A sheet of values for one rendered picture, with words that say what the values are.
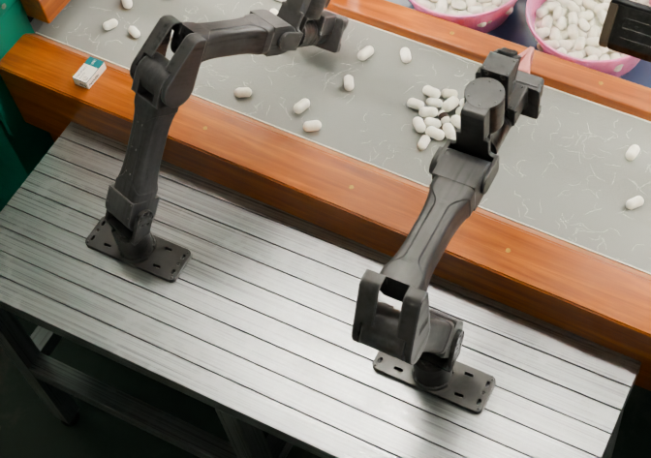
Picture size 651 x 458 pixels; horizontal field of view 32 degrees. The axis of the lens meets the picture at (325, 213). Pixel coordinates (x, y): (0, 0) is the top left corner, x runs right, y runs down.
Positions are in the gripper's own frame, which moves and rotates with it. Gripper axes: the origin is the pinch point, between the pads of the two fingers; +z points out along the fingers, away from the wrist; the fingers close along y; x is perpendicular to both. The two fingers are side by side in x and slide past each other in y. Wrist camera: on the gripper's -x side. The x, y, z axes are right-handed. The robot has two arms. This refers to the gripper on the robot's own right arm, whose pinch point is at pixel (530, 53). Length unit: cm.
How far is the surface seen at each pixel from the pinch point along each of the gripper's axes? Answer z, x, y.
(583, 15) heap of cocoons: 41, 33, 4
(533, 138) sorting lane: 9.3, 33.2, 1.7
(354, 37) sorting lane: 19, 33, 43
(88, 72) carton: -12, 29, 85
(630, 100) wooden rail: 22.3, 30.5, -11.4
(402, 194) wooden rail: -12.6, 30.9, 17.3
